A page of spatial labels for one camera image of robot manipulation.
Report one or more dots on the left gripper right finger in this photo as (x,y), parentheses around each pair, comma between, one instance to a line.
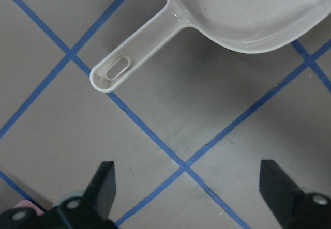
(290,205)

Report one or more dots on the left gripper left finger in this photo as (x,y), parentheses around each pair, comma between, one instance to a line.
(89,208)

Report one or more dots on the beige plastic dustpan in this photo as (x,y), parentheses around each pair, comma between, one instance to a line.
(244,26)

